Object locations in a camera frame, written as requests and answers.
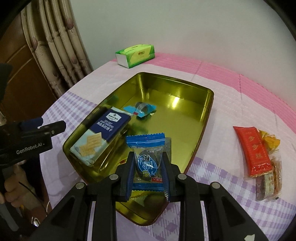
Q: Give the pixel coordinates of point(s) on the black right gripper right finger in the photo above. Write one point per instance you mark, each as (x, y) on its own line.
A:
(179, 187)

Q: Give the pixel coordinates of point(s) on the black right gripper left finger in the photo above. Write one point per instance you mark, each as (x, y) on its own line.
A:
(115, 188)

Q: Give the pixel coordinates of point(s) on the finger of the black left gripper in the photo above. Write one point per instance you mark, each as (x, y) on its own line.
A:
(54, 128)
(29, 124)

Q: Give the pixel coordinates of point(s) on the blue round candy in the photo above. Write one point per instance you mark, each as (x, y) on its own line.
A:
(149, 168)

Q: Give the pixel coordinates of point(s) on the blue soda cracker pack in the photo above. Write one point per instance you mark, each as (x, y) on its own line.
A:
(97, 138)

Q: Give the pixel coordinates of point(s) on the blue dark candy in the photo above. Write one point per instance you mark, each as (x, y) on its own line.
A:
(141, 109)

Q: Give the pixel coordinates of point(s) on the brown labelled sesame cake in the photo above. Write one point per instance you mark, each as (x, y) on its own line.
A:
(264, 186)

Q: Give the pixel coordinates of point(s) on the clear crispy cake pack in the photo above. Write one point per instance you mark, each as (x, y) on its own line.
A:
(277, 177)

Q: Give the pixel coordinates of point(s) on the person's left hand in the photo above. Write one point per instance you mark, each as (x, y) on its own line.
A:
(24, 187)

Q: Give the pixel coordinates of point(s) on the brown wooden door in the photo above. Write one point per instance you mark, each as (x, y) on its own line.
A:
(28, 94)

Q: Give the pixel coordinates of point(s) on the red snack packet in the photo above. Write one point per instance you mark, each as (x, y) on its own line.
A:
(256, 155)

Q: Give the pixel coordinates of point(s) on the gold toffee tin box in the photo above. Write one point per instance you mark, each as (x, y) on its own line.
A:
(182, 112)

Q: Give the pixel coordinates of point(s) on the beige patterned curtain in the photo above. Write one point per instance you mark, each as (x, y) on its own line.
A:
(52, 37)

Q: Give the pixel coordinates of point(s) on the orange yellow snack packet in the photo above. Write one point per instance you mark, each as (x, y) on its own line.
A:
(269, 141)

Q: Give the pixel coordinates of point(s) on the green tissue pack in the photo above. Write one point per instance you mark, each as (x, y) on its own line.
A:
(135, 55)

